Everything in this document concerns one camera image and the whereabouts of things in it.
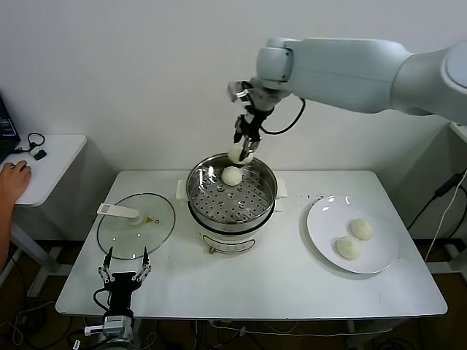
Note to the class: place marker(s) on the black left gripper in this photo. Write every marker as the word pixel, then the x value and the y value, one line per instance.
pixel 122 288

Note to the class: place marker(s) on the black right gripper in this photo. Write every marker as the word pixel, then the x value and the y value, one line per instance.
pixel 251 125

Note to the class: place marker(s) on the white steamed baozi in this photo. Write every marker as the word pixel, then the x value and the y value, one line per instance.
pixel 235 152
pixel 231 176
pixel 348 248
pixel 362 229

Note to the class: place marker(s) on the person's forearm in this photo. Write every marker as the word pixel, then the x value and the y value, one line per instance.
pixel 5 233

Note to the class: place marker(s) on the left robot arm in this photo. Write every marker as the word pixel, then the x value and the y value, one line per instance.
pixel 118 328

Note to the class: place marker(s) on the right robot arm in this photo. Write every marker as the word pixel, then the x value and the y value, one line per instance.
pixel 346 69

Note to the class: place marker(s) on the stainless steel steamer basket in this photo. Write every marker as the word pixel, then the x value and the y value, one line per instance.
pixel 230 208

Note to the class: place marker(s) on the person's hand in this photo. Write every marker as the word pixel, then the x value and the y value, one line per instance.
pixel 12 180

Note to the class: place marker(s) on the white electric cooking pot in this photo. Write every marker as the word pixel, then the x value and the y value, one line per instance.
pixel 226 244

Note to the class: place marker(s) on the white round plate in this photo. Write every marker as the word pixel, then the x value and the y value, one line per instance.
pixel 324 226

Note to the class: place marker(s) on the white side table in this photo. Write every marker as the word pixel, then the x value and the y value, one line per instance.
pixel 54 164

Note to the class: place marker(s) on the small black device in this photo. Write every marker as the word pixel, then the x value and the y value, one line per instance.
pixel 39 156

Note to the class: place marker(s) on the black laptop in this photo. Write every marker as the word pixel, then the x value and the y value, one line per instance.
pixel 6 135

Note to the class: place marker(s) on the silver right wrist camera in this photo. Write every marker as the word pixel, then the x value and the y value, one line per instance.
pixel 237 92

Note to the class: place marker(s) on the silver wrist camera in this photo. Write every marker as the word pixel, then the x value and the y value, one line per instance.
pixel 237 92
pixel 93 330

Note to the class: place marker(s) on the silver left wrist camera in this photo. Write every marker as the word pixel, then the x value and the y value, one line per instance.
pixel 93 330

